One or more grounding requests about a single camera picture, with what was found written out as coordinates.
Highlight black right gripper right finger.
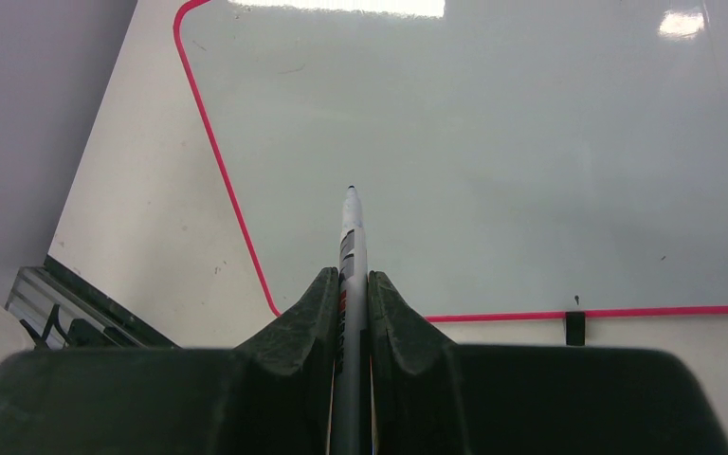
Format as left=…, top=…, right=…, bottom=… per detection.
left=368, top=272, right=728, bottom=454

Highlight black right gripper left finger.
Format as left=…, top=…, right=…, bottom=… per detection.
left=0, top=267, right=339, bottom=454

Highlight white whiteboard marker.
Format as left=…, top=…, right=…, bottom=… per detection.
left=329, top=186, right=373, bottom=454

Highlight pink framed whiteboard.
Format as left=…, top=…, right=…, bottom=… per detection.
left=173, top=1, right=728, bottom=321

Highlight black clip near corner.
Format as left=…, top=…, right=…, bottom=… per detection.
left=564, top=311, right=586, bottom=347

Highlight black table front rail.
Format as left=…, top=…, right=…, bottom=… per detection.
left=5, top=256, right=178, bottom=350

